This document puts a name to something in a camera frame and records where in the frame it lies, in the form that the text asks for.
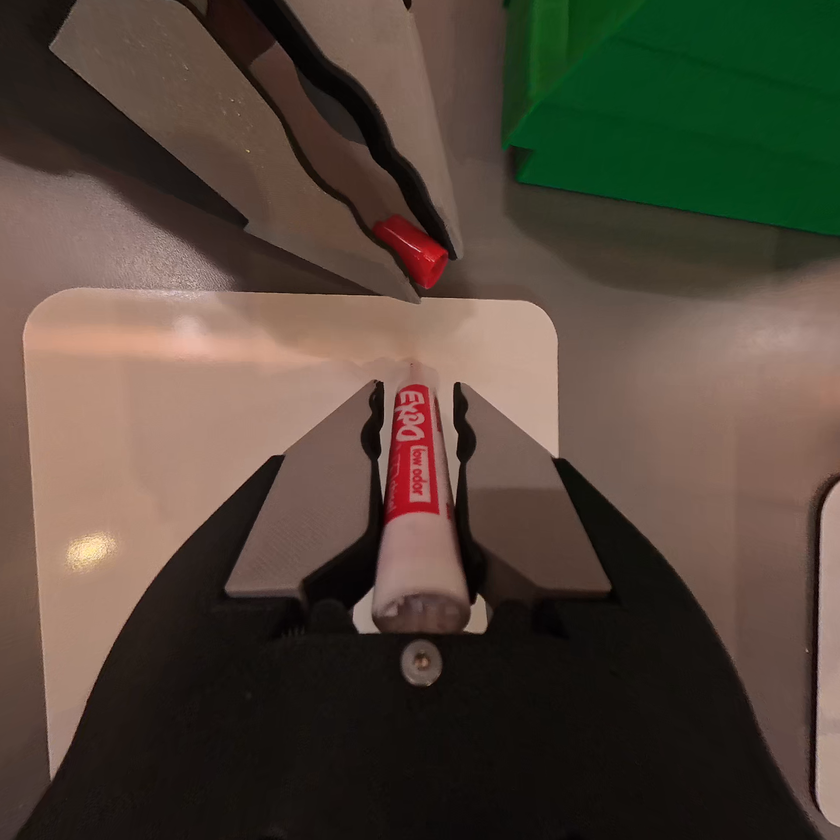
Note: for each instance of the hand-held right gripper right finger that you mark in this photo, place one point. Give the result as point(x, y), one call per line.
point(531, 518)

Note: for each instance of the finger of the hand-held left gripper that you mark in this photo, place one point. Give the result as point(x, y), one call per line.
point(197, 131)
point(420, 98)

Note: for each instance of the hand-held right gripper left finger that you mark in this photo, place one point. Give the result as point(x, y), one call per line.
point(308, 518)

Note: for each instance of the red dry erase marker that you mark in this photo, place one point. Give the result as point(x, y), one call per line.
point(417, 525)

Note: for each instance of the red marker cap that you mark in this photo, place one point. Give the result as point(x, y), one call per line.
point(413, 249)

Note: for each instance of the white whiteboard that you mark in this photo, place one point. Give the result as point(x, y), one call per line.
point(164, 426)

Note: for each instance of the green plastic bin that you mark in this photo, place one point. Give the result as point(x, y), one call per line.
point(689, 98)

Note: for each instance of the beige board on white stand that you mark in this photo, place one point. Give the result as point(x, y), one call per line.
point(830, 656)

